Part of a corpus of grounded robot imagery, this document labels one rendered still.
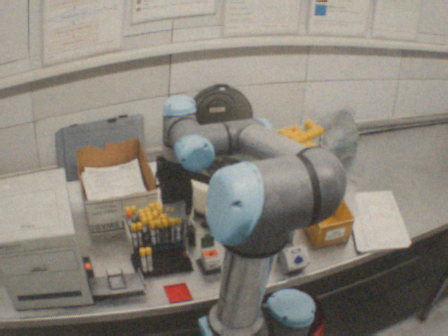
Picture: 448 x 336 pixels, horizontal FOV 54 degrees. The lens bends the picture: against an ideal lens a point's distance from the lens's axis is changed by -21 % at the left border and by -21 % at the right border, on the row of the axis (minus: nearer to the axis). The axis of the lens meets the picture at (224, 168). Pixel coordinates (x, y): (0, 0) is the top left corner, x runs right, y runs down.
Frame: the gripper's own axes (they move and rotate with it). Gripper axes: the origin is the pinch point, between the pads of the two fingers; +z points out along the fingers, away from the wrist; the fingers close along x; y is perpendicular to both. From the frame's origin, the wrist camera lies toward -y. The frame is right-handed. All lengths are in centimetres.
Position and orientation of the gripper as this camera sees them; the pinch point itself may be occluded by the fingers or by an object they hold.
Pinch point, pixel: (185, 217)
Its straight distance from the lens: 144.9
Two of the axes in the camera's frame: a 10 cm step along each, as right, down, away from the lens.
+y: -9.4, 1.6, -3.1
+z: -0.6, 8.0, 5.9
